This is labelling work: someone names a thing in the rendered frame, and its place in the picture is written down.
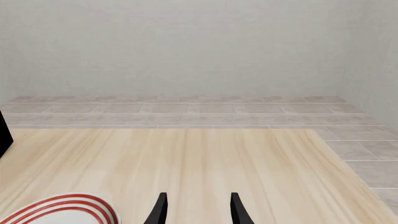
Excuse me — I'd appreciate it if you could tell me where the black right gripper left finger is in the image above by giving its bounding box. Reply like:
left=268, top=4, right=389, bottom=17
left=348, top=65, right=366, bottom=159
left=143, top=192, right=168, bottom=224

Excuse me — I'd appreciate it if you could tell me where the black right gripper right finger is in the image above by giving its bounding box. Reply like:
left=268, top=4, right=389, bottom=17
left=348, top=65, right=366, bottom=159
left=230, top=192, right=256, bottom=224

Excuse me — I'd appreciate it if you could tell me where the white plate with red rings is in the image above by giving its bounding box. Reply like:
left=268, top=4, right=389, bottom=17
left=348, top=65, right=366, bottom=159
left=0, top=192, right=121, bottom=224

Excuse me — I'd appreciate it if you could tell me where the black microwave oven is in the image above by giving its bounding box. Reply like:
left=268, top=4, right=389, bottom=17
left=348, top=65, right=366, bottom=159
left=0, top=110, right=15, bottom=158

